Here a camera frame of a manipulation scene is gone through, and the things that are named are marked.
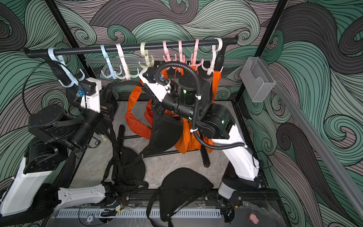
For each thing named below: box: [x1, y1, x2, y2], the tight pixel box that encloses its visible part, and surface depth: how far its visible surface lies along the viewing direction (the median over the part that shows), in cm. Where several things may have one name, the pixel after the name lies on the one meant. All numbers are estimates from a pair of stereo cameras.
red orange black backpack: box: [125, 79, 154, 141], surface depth 74 cm
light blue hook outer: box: [47, 47, 86, 88], surface depth 46 cm
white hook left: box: [113, 43, 140, 81], surface depth 50 cm
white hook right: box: [201, 37, 223, 76], surface depth 50 cm
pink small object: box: [248, 212, 260, 225], surface depth 67 cm
